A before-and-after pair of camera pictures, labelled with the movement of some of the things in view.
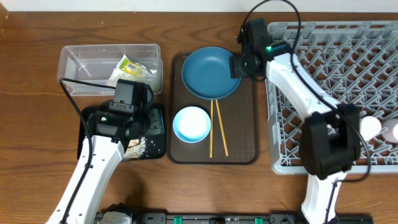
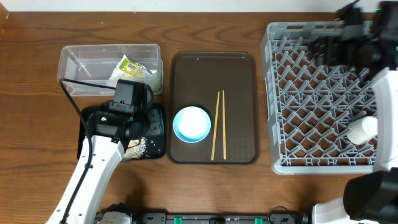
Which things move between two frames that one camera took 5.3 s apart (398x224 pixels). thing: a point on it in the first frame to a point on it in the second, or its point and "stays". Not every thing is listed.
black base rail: [161, 218] stays
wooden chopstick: [221, 129] to [224, 122]
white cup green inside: [369, 127] stays
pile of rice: [135, 149] stays
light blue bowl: [191, 124] stays
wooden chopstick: [211, 148] to [215, 127]
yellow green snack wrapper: [135, 69] stays
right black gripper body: [234, 66] to [328, 50]
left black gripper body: [142, 122] stays
